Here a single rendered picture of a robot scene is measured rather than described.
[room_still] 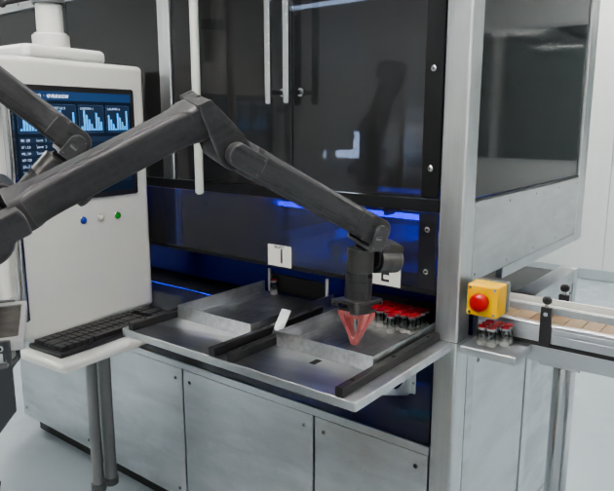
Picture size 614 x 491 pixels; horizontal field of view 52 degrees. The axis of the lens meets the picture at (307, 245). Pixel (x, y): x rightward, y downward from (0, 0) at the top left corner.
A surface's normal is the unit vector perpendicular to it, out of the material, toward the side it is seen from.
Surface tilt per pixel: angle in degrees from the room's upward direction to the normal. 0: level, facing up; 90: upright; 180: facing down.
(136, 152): 101
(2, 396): 90
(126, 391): 90
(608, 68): 90
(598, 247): 90
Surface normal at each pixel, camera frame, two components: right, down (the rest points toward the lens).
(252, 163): 0.54, 0.39
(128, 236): 0.83, 0.11
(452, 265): -0.62, 0.15
